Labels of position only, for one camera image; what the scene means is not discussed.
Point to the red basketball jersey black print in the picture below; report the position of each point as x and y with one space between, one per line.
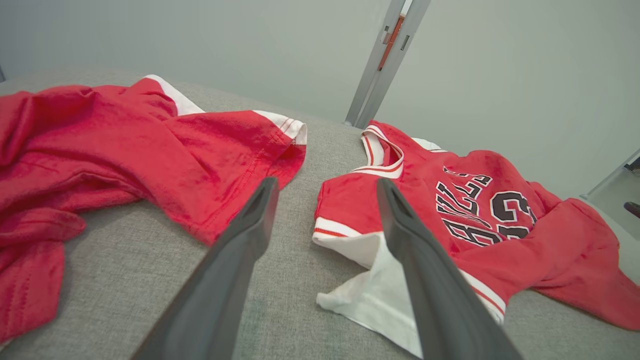
550 250

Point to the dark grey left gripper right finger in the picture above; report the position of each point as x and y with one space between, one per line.
440 300

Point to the grey glass door frame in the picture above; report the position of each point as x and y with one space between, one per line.
607 180

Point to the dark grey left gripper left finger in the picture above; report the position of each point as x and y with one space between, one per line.
210 290

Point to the red shorts white stripe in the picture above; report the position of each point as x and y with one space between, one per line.
125 160

